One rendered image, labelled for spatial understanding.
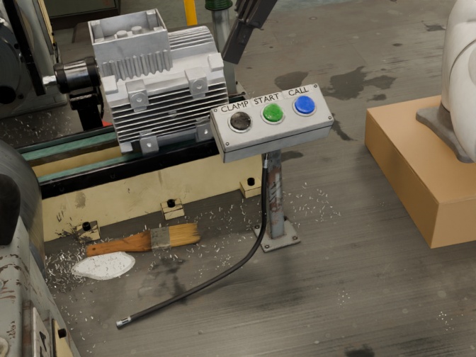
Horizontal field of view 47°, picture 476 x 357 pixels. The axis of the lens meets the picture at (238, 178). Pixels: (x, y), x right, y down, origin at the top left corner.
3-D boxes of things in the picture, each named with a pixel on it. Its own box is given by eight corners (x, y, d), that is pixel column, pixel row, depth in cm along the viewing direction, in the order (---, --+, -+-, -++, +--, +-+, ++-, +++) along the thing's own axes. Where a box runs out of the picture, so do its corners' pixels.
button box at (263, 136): (222, 165, 82) (224, 148, 77) (209, 125, 85) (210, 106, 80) (328, 137, 85) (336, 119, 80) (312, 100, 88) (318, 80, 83)
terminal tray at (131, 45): (103, 86, 90) (92, 45, 85) (98, 59, 98) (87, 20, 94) (174, 71, 92) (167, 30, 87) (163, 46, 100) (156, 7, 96)
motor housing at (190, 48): (126, 173, 96) (100, 77, 84) (114, 120, 111) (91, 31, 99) (235, 147, 100) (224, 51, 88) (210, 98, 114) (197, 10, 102)
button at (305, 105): (297, 120, 81) (299, 114, 80) (290, 103, 82) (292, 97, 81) (316, 115, 82) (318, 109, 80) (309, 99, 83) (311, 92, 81)
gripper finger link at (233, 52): (253, 25, 91) (254, 26, 90) (236, 63, 94) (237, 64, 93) (237, 19, 89) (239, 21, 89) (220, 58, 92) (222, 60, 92)
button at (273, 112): (265, 128, 80) (267, 122, 79) (258, 111, 81) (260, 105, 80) (285, 123, 81) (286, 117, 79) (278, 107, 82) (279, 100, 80)
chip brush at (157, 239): (86, 263, 97) (86, 260, 96) (88, 243, 101) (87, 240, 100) (201, 242, 98) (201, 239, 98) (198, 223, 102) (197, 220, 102)
